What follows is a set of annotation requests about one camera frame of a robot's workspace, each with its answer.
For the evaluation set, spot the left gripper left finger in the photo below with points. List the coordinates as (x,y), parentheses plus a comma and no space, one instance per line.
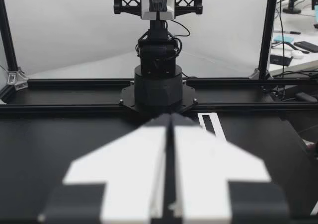
(129,164)

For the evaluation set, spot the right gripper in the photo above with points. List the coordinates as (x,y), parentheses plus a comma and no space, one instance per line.
(126,0)

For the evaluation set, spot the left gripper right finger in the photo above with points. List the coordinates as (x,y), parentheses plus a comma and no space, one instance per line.
(206,164)

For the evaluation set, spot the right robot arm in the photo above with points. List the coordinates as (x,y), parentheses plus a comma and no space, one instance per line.
(157,85)

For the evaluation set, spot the white plastic piece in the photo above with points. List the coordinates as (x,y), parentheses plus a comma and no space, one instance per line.
(315,205)

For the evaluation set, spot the blue sticky note pad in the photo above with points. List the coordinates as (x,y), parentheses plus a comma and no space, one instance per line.
(283,38)

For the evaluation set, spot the black pen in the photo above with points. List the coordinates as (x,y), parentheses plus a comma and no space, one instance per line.
(288,32)

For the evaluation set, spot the white desk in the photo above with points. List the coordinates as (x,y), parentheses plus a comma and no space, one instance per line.
(305,22)

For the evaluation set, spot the black phone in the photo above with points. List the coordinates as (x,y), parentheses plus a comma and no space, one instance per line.
(306,47)

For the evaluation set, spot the grey corner bracket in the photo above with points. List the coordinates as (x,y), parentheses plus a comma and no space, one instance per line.
(256,74)
(17,80)

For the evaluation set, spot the black frame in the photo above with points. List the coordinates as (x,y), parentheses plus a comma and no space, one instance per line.
(268,22)

